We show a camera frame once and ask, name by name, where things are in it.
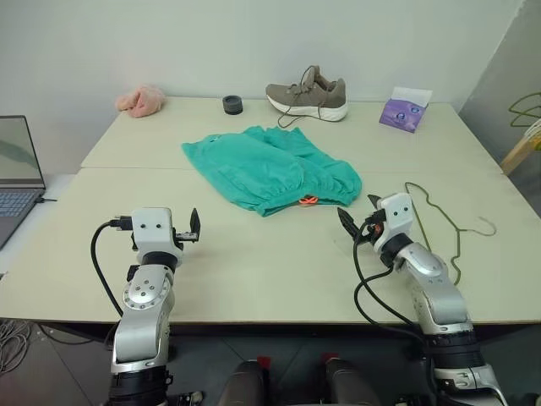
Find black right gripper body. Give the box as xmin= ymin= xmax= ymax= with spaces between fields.
xmin=358 ymin=210 xmax=385 ymax=247

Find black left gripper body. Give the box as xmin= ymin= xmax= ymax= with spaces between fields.
xmin=173 ymin=229 xmax=200 ymax=247

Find green shorts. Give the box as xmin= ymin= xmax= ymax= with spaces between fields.
xmin=181 ymin=124 xmax=364 ymax=219

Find olive wire hanger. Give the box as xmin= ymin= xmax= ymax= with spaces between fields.
xmin=404 ymin=181 xmax=497 ymax=288

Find wooden hanger rack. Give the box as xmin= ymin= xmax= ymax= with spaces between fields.
xmin=500 ymin=118 xmax=541 ymax=177

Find purple tissue pack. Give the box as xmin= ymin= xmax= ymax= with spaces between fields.
xmin=378 ymin=85 xmax=434 ymax=134

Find taupe sneaker white sole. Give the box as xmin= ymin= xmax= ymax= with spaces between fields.
xmin=265 ymin=64 xmax=349 ymax=129

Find black round cap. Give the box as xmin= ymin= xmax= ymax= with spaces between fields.
xmin=221 ymin=95 xmax=244 ymax=117

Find pink fluffy cloth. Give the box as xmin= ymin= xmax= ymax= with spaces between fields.
xmin=115 ymin=85 xmax=167 ymax=119

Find dark rounded shape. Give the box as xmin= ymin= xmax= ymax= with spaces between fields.
xmin=216 ymin=355 xmax=271 ymax=406
xmin=320 ymin=352 xmax=382 ymax=406

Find grey laptop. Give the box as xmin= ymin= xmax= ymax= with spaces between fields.
xmin=0 ymin=114 xmax=47 ymax=251

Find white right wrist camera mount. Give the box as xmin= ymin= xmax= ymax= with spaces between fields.
xmin=370 ymin=193 xmax=413 ymax=255

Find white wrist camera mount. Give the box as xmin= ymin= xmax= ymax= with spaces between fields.
xmin=129 ymin=206 xmax=185 ymax=266
xmin=370 ymin=193 xmax=413 ymax=255

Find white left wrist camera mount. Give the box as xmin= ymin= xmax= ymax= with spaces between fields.
xmin=129 ymin=206 xmax=185 ymax=266

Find green wire hanger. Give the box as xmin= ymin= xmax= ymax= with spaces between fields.
xmin=507 ymin=91 xmax=541 ymax=129

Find grey cable bundle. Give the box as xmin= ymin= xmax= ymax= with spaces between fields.
xmin=0 ymin=318 xmax=35 ymax=374

